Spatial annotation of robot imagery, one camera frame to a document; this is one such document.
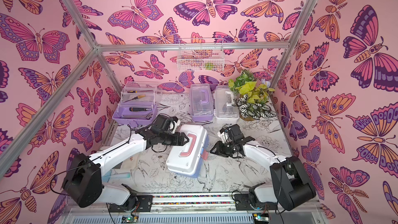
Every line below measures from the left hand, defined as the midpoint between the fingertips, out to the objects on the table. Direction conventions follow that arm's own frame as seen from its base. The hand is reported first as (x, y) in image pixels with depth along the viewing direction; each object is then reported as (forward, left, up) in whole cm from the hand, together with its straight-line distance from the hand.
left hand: (185, 139), depth 84 cm
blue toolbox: (-12, -2, +3) cm, 13 cm away
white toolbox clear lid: (+24, -25, -5) cm, 35 cm away
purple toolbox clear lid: (+26, -8, +1) cm, 28 cm away
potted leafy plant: (+15, -37, +14) cm, 42 cm away
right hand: (-4, -15, -5) cm, 17 cm away
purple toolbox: (+28, +35, -5) cm, 45 cm away
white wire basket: (+46, -8, +23) cm, 52 cm away
